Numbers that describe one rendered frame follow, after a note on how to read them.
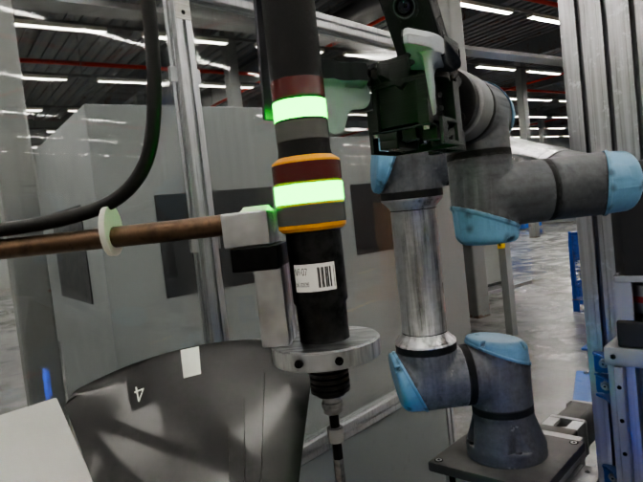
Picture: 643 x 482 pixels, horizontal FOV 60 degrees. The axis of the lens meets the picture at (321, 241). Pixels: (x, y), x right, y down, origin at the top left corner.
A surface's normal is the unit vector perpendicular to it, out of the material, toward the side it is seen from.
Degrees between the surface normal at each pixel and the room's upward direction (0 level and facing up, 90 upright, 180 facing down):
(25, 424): 50
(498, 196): 90
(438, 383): 92
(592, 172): 70
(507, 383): 90
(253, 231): 90
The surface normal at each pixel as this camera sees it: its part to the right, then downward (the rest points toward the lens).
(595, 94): -0.67, 0.11
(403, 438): 0.73, -0.04
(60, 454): 0.49, -0.67
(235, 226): -0.13, 0.07
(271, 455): -0.11, -0.74
